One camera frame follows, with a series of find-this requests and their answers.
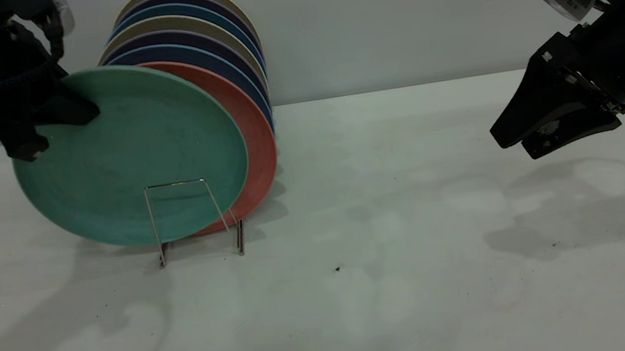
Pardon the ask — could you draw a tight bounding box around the teal blue plate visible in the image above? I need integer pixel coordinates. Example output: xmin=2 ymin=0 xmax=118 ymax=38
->
xmin=107 ymin=0 xmax=265 ymax=75

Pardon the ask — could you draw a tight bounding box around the pink plate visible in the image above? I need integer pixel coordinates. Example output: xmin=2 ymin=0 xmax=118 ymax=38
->
xmin=139 ymin=48 xmax=287 ymax=241

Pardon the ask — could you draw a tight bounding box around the green plate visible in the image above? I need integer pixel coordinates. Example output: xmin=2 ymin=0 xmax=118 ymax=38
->
xmin=3 ymin=51 xmax=258 ymax=261

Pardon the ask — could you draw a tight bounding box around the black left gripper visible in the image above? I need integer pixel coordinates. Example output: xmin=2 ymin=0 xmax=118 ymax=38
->
xmin=0 ymin=15 xmax=106 ymax=166

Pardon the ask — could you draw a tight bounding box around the navy blue plate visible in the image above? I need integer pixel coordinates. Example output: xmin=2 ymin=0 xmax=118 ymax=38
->
xmin=104 ymin=31 xmax=276 ymax=153

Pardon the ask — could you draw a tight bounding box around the metal wire plate rack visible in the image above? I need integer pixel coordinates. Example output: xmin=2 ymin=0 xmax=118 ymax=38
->
xmin=143 ymin=174 xmax=248 ymax=271

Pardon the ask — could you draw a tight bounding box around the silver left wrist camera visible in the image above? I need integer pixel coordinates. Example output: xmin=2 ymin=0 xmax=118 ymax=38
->
xmin=51 ymin=0 xmax=77 ymax=36

